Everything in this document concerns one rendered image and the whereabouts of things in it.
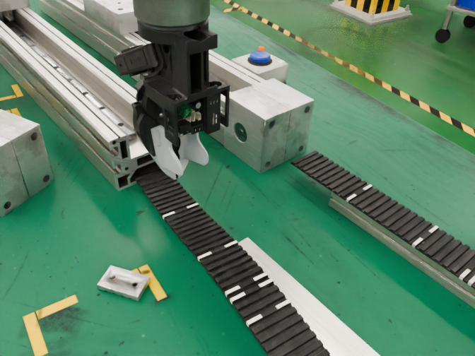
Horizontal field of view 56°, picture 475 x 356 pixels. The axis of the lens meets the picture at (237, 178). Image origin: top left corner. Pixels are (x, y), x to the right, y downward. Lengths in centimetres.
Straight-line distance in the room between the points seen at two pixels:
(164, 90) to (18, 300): 28
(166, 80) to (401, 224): 33
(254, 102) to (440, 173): 31
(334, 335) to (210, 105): 26
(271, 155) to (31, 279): 36
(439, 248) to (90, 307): 40
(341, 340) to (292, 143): 34
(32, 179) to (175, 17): 33
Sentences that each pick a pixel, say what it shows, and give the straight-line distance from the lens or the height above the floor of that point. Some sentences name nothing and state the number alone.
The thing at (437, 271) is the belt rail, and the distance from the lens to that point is 59.
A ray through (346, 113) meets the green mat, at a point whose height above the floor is 78.
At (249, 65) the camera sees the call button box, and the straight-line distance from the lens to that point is 86.
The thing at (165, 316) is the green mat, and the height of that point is 78.
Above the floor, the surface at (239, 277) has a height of 82.
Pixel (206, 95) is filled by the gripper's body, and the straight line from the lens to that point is 47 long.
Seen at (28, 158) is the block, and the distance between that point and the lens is 65.
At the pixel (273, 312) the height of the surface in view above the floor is 82.
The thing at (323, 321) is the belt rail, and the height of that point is 81.
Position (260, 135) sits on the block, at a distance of 64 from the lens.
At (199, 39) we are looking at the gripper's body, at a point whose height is 103.
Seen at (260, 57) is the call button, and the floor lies 85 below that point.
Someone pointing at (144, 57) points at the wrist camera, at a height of 99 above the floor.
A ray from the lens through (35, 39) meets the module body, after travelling 105.
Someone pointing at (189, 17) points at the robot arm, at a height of 105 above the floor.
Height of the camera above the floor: 119
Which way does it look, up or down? 38 degrees down
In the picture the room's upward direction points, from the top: 3 degrees clockwise
